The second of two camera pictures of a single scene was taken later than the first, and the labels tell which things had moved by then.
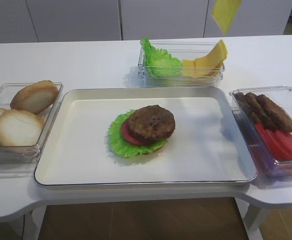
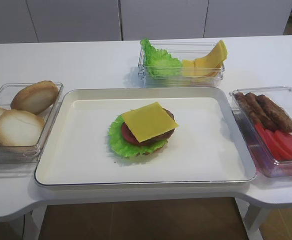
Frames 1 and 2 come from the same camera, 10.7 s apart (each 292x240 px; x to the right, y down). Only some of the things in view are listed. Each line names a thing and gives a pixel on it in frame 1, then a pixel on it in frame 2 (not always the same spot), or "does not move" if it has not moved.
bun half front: (18, 128) does not move
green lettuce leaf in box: (159, 62) does not move
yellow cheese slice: (224, 12) -> (149, 121)
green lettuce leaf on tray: (119, 144) does not move
